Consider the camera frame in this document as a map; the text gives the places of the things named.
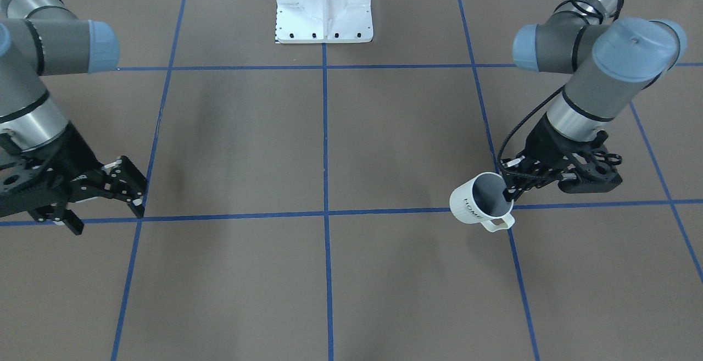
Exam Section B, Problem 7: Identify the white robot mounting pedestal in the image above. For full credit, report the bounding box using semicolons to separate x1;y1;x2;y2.
275;0;374;44

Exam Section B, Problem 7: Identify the brown paper table cover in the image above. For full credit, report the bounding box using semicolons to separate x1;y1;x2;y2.
2;0;701;360

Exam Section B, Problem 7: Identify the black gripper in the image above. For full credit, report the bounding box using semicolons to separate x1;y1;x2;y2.
498;116;583;202
1;125;148;236

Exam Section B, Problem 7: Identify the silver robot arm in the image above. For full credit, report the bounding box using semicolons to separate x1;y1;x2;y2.
499;0;687;202
1;0;148;235

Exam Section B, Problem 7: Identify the white ceramic mug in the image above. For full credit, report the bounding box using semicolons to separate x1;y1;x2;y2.
449;171;516;232

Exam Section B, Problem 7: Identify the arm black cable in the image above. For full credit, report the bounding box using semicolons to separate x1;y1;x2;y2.
497;0;627;186

